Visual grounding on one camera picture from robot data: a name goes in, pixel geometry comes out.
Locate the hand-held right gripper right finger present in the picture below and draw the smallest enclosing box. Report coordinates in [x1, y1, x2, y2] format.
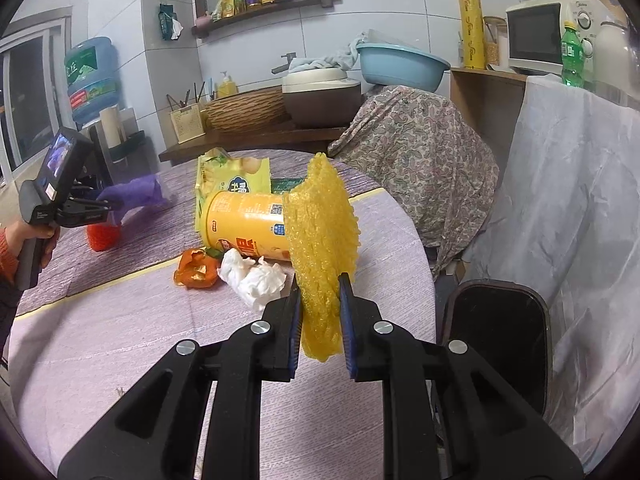
[337, 272, 586, 480]

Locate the purple foam fruit net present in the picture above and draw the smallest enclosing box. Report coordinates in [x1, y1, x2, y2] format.
[95, 174, 168, 213]

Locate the white microwave oven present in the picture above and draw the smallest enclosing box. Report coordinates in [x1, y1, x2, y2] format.
[505, 0, 608, 77]

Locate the yellow foam fruit net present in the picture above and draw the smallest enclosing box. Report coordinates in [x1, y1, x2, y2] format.
[281, 152, 362, 363]

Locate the woven pattern wash basin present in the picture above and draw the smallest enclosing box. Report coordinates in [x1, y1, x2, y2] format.
[202, 87, 288, 133]

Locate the purple striped tablecloth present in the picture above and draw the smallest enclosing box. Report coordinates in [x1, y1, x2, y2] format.
[15, 149, 386, 317]

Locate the blue plastic basin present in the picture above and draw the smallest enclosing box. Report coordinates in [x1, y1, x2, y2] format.
[356, 42, 451, 93]

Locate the red foam fruit net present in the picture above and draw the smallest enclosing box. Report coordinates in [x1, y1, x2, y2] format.
[86, 222, 122, 252]

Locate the green soda bottle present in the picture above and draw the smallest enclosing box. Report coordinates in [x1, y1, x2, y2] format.
[560, 21, 586, 87]

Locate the dark wooden counter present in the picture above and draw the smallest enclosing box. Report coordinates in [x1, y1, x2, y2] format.
[159, 125, 351, 163]

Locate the paisley cover cloth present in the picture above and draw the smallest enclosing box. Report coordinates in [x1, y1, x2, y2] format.
[327, 85, 501, 281]

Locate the white plastic cover sheet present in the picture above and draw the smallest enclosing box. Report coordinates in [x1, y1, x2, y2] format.
[465, 75, 640, 446]

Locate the glass storage jar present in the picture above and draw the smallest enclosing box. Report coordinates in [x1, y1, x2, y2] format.
[482, 16, 508, 67]

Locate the white tissue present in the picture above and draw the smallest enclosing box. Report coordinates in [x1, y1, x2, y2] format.
[217, 248, 288, 313]

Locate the beige chopstick holder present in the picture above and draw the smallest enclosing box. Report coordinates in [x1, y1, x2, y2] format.
[170, 105, 207, 143]

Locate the orange peel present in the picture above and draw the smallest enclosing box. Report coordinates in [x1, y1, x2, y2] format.
[173, 247, 223, 291]

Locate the blue water jug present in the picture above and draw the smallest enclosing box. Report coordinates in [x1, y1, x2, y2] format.
[64, 36, 121, 126]

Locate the yellow cling film roll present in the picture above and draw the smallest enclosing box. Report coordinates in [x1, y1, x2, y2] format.
[458, 0, 487, 70]

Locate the green drink carton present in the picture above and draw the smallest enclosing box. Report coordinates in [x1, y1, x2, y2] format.
[270, 176, 307, 196]

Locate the yellow cylindrical chip can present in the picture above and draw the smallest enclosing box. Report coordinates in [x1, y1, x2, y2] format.
[200, 190, 296, 263]

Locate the window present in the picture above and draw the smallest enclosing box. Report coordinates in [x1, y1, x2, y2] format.
[0, 7, 73, 186]

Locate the person's left hand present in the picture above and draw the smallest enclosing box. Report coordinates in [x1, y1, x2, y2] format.
[4, 224, 62, 270]

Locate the yellow-green snack bag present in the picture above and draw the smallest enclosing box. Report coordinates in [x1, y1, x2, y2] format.
[194, 147, 273, 236]

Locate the green wall tissue pack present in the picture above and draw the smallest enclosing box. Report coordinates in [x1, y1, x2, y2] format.
[157, 2, 185, 42]

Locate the grey water dispenser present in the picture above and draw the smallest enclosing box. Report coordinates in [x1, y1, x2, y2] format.
[87, 106, 162, 188]

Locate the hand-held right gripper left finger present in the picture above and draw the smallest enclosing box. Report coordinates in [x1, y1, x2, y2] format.
[57, 282, 304, 480]

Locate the yellow soap pump bottle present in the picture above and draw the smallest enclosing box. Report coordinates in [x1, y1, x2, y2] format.
[216, 71, 238, 100]

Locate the brown and white rice cooker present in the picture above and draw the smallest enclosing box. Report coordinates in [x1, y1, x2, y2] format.
[281, 69, 362, 128]

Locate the white electric kettle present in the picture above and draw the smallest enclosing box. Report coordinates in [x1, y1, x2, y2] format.
[590, 20, 636, 93]

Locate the light wooden side table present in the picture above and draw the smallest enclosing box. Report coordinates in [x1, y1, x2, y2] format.
[450, 66, 531, 176]

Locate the pale blue towel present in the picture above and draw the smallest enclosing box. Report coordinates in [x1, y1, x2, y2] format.
[290, 35, 371, 73]

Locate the black trash bin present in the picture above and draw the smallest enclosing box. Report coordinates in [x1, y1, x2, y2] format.
[442, 280, 553, 418]

